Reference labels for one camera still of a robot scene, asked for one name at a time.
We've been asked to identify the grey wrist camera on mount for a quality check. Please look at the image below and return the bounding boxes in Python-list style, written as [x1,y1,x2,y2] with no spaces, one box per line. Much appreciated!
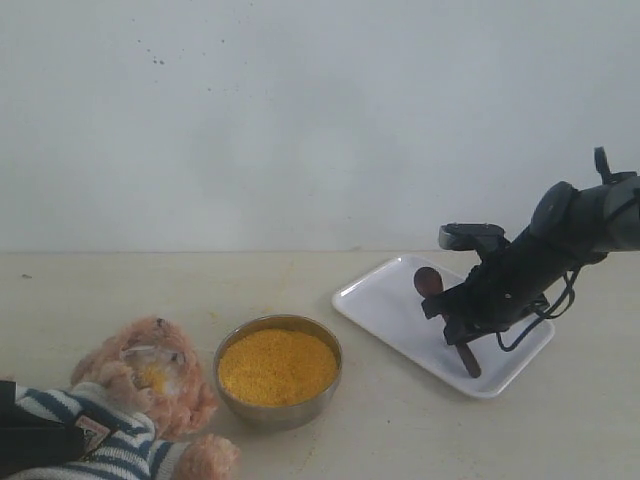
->
[438,223,509,260]

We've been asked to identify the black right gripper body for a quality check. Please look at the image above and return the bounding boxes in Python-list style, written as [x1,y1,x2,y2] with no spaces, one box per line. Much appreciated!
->
[452,262,520,333]

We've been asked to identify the black camera cable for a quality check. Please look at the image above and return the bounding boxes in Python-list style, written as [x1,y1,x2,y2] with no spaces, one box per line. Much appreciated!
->
[494,146,626,352]

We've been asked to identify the steel bowl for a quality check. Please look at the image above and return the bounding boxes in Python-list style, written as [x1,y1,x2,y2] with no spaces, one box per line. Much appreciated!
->
[213,314,342,431]

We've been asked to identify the beige teddy bear striped sweater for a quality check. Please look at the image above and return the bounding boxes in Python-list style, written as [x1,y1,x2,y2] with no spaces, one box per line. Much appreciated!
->
[1,317,239,479]

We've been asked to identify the dark brown wooden spoon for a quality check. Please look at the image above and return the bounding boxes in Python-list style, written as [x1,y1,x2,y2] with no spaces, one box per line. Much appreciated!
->
[413,266,482,378]

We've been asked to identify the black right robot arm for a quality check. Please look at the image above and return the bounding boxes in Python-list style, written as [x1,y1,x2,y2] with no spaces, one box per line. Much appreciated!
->
[422,175,639,345]

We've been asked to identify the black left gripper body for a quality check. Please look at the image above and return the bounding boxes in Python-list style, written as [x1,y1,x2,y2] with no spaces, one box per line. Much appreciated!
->
[0,380,18,425]

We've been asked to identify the white rectangular plastic tray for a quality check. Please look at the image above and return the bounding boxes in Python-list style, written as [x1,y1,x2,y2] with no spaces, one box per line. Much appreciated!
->
[332,254,555,399]

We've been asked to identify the yellow millet grains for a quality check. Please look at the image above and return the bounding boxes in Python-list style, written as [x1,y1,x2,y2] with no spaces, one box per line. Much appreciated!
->
[217,329,338,407]

